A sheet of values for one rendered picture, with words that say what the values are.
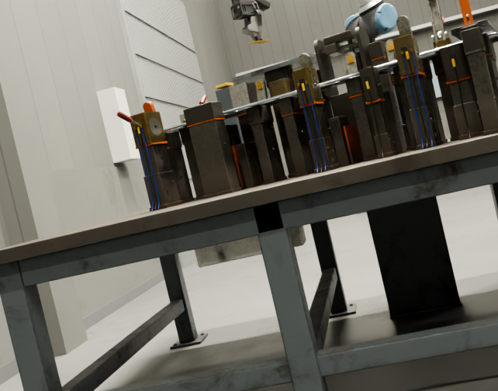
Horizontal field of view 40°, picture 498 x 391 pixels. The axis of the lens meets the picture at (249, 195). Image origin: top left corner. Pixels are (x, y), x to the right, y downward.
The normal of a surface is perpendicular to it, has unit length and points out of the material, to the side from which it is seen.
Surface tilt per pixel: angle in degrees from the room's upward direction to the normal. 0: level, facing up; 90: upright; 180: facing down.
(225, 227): 90
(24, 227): 90
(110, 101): 90
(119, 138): 90
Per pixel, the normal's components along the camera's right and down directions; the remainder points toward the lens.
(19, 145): 0.96, -0.22
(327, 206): -0.17, 0.07
